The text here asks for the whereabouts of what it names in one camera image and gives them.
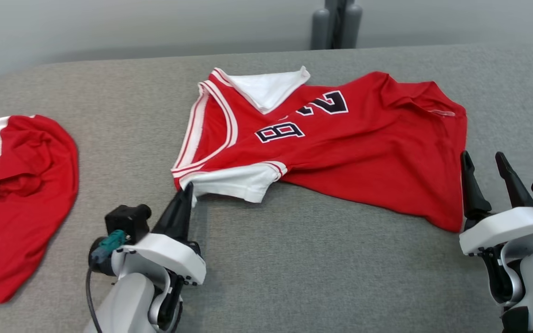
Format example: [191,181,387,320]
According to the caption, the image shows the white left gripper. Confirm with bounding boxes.
[111,182,207,286]

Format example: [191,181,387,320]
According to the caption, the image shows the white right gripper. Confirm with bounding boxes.
[459,150,533,256]

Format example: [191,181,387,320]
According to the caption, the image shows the red basketball jersey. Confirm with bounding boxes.
[171,66,468,233]

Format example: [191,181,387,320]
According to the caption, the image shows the red white shorts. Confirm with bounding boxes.
[0,114,80,304]

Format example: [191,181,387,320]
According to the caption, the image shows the black cable with teal plug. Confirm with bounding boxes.
[85,230,127,333]

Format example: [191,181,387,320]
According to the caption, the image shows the grey metal partition post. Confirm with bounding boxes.
[310,0,363,50]

